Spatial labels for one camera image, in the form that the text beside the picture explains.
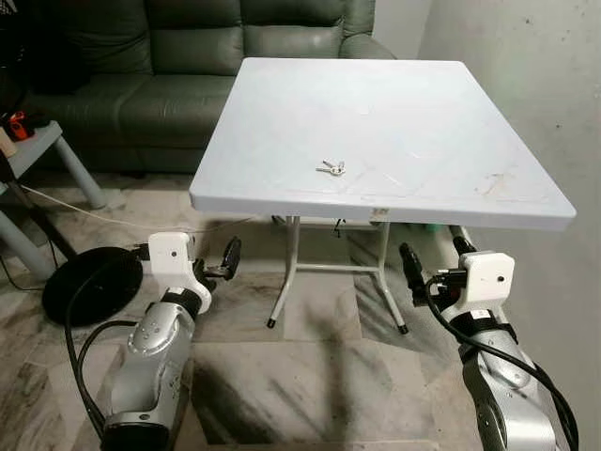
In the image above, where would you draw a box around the white plastic folding table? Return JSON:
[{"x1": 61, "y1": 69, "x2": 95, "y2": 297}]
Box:
[{"x1": 190, "y1": 57, "x2": 578, "y2": 335}]

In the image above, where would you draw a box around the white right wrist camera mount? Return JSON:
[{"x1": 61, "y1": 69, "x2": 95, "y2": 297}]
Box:
[{"x1": 447, "y1": 250, "x2": 516, "y2": 325}]

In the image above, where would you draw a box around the grey side table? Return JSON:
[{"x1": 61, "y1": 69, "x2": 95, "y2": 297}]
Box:
[{"x1": 0, "y1": 120, "x2": 107, "y2": 283}]

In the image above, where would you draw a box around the black round floor stand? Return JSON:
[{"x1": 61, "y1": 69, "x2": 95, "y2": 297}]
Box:
[{"x1": 0, "y1": 164, "x2": 144, "y2": 327}]

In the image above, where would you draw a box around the small orange object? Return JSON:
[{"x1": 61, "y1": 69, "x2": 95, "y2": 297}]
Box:
[{"x1": 6, "y1": 111, "x2": 31, "y2": 142}]

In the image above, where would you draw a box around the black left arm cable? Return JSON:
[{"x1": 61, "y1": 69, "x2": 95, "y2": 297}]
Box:
[{"x1": 62, "y1": 246, "x2": 144, "y2": 441}]

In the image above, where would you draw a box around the thin white floor cable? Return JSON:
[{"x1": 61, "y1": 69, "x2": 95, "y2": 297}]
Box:
[{"x1": 17, "y1": 183, "x2": 259, "y2": 233}]

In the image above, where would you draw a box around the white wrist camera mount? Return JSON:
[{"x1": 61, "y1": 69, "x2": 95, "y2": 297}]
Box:
[
  {"x1": 147, "y1": 231, "x2": 213, "y2": 303},
  {"x1": 447, "y1": 250, "x2": 516, "y2": 325}
]

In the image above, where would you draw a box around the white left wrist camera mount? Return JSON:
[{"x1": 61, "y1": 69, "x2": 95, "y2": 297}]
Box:
[{"x1": 147, "y1": 231, "x2": 213, "y2": 303}]

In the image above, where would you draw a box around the dark green leather sofa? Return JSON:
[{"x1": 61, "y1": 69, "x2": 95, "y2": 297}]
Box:
[{"x1": 21, "y1": 0, "x2": 397, "y2": 177}]

